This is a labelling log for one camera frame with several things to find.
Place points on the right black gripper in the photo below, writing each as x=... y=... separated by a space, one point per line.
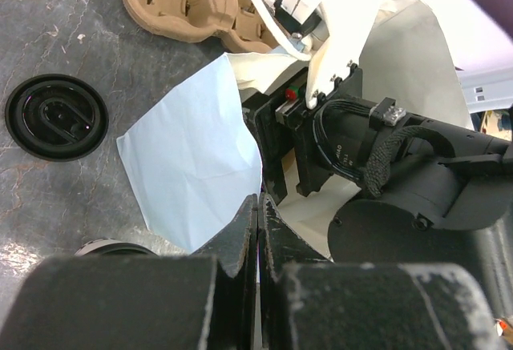
x=280 y=123

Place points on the black coffee cup lid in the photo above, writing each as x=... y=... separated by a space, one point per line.
x=112 y=247

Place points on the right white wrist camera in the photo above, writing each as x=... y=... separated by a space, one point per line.
x=337 y=41

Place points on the light blue paper bag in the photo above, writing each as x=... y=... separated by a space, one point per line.
x=191 y=160

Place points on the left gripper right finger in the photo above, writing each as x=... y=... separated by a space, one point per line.
x=309 y=302

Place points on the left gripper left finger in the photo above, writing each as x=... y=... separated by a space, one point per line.
x=205 y=300

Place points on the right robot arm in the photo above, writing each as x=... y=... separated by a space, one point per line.
x=424 y=185

